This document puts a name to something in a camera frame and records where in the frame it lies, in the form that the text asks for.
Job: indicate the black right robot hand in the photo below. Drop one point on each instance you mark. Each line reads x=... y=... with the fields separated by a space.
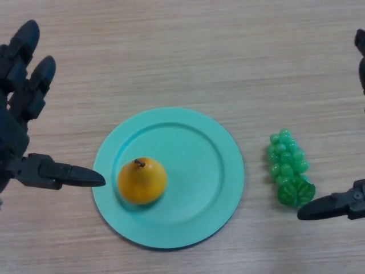
x=328 y=208

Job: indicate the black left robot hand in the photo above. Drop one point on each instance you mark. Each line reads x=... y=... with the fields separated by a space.
x=20 y=97

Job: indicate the yellow pear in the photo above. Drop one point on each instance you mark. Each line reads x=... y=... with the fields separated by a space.
x=142 y=182

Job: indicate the green round plate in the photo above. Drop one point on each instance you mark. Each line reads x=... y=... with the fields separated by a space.
x=196 y=177

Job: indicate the green grape bunch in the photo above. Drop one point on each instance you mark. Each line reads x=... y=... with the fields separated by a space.
x=286 y=167

